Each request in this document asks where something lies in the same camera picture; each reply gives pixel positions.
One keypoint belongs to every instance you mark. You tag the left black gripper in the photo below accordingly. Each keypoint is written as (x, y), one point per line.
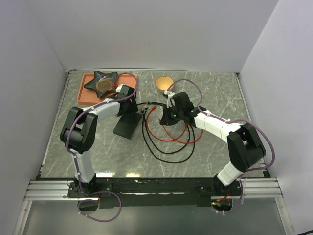
(133, 107)

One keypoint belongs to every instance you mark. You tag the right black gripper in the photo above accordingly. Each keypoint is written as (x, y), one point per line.
(166, 120)

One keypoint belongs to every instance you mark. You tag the black network switch box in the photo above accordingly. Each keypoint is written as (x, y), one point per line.
(127, 125)

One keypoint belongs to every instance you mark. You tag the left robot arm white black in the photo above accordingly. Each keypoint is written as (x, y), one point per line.
(79, 129)

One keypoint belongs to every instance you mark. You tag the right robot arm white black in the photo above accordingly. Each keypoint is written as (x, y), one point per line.
(245, 148)

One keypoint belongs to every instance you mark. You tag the small yellow bowl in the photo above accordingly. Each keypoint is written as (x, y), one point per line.
(163, 83)

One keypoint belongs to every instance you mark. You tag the dark star-shaped dish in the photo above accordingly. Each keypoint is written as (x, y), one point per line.
(102, 83)

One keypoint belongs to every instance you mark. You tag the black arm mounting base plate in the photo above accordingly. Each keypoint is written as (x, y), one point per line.
(134, 192)

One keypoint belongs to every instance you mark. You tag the aluminium frame rail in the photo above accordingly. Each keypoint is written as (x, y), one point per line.
(57, 190)

